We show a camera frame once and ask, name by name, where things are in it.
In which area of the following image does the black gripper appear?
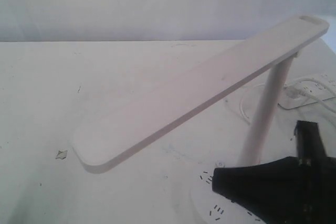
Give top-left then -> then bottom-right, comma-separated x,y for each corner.
212,120 -> 335,223

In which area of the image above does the white desk lamp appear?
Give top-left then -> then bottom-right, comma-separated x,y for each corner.
72,15 -> 329,223

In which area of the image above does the white power strip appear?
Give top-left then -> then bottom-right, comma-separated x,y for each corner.
278,72 -> 335,110

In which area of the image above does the white power strip cable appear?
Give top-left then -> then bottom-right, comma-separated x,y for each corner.
286,76 -> 336,117

